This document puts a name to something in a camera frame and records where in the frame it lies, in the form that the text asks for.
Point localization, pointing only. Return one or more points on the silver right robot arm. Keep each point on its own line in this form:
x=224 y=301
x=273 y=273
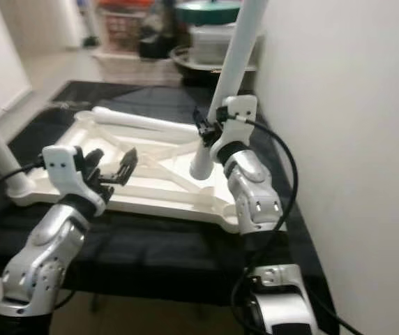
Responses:
x=255 y=195

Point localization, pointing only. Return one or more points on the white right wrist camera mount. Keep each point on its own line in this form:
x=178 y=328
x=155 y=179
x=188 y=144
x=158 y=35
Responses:
x=241 y=108

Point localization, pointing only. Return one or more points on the clear plastic storage box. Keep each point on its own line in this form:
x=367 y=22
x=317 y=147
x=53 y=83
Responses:
x=210 y=45

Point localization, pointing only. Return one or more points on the dark green round lid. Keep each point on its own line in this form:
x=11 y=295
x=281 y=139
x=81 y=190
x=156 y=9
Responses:
x=206 y=12

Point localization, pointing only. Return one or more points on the orange lid storage box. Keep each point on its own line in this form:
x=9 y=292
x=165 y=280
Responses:
x=123 y=31

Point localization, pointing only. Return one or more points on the black floor mop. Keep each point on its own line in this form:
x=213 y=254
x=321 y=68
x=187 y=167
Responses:
x=90 y=42

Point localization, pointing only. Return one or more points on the black table cloth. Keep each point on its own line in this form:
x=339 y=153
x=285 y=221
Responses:
x=157 y=258

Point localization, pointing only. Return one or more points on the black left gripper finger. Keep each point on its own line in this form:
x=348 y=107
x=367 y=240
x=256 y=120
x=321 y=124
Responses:
x=95 y=162
x=128 y=167

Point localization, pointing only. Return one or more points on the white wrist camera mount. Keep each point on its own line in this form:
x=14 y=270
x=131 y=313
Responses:
x=63 y=164
x=241 y=108

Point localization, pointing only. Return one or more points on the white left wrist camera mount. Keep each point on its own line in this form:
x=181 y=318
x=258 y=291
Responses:
x=63 y=164

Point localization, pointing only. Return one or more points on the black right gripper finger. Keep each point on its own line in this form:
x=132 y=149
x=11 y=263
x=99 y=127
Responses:
x=202 y=124

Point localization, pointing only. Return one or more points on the white plastic children table top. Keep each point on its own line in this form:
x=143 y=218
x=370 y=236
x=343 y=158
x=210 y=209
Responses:
x=157 y=174

